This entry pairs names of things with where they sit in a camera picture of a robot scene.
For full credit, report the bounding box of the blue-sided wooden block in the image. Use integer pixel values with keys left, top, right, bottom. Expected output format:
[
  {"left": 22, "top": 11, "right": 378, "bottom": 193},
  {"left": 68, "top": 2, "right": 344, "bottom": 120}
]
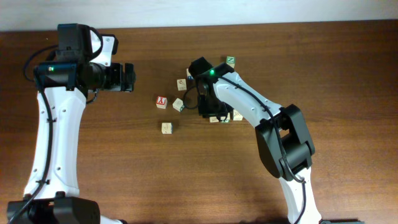
[{"left": 186, "top": 69, "right": 193, "bottom": 80}]

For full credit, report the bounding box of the red y block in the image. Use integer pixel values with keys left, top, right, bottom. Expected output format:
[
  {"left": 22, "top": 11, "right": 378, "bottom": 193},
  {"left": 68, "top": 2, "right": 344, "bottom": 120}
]
[
  {"left": 209, "top": 116, "right": 219, "bottom": 123},
  {"left": 155, "top": 96, "right": 168, "bottom": 109}
]

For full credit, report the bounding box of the wooden block yellow side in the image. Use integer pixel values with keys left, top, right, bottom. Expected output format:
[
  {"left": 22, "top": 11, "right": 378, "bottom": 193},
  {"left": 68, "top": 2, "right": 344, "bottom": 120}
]
[{"left": 161, "top": 123, "right": 173, "bottom": 134}]

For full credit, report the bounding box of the plain wooden picture block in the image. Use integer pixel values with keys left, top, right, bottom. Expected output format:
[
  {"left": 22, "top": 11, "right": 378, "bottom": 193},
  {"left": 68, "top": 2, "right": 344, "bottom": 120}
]
[{"left": 233, "top": 110, "right": 243, "bottom": 121}]

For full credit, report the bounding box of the wooden block ice cream picture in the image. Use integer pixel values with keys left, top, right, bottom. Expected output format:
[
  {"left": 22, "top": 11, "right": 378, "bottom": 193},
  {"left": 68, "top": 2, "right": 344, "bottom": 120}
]
[{"left": 177, "top": 79, "right": 187, "bottom": 91}]

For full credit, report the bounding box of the wooden block green A side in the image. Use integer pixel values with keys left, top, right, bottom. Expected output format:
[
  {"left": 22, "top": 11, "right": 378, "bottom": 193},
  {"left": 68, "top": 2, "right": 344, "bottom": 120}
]
[{"left": 220, "top": 113, "right": 231, "bottom": 123}]

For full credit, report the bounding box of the left camera cable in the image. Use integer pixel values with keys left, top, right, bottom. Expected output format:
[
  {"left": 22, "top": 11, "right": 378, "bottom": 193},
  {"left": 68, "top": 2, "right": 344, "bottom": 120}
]
[{"left": 7, "top": 45, "right": 60, "bottom": 224}]

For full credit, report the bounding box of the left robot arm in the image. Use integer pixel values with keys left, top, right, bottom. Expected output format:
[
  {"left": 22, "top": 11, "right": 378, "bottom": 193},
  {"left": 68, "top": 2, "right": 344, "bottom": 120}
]
[{"left": 7, "top": 24, "right": 136, "bottom": 224}]

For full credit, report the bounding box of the right camera cable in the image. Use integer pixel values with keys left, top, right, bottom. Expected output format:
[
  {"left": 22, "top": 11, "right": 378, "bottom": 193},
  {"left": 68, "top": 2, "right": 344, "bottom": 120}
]
[{"left": 182, "top": 85, "right": 201, "bottom": 110}]

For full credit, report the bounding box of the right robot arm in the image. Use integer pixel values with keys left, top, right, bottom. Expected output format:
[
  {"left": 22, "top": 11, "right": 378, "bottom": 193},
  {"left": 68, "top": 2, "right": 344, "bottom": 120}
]
[{"left": 188, "top": 57, "right": 326, "bottom": 224}]

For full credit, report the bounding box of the green N wooden block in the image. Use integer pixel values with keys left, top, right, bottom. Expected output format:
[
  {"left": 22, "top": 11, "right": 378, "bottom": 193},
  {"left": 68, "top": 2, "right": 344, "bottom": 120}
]
[{"left": 226, "top": 56, "right": 236, "bottom": 68}]

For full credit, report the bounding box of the camera cable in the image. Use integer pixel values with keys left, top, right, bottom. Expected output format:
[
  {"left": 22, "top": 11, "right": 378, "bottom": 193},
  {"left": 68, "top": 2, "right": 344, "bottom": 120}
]
[
  {"left": 182, "top": 85, "right": 201, "bottom": 110},
  {"left": 7, "top": 45, "right": 60, "bottom": 224}
]

